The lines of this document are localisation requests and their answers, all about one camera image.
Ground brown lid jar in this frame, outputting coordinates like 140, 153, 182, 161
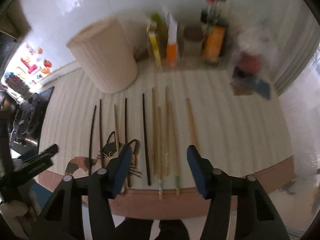
183, 26, 203, 57

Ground red cap sauce bottle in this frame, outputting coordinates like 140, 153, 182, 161
200, 0, 215, 29

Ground light wooden chopstick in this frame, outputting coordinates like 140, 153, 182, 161
114, 104, 120, 156

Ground yellow green seasoning packet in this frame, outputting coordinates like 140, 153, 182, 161
146, 12, 168, 68

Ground orange white seasoning box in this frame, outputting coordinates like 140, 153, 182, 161
162, 5, 178, 68

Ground cream utensil holder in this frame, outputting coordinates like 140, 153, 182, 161
66, 17, 138, 94

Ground orange label sauce bottle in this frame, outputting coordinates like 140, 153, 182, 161
203, 0, 229, 64

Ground red jar in bag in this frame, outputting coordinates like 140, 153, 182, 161
233, 26, 279, 75

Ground black chopstick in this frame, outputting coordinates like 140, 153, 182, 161
88, 105, 97, 176
142, 93, 151, 186
124, 98, 131, 188

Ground black gas stove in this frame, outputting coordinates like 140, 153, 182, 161
10, 86, 55, 155

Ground colourful wall stickers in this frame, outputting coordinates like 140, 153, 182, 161
1, 42, 53, 97

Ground bamboo chopstick green band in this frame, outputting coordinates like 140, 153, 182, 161
168, 102, 180, 196

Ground dark brown chopstick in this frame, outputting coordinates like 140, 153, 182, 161
99, 99, 104, 168

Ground striped cat placemat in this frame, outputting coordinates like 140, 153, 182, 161
38, 61, 295, 219

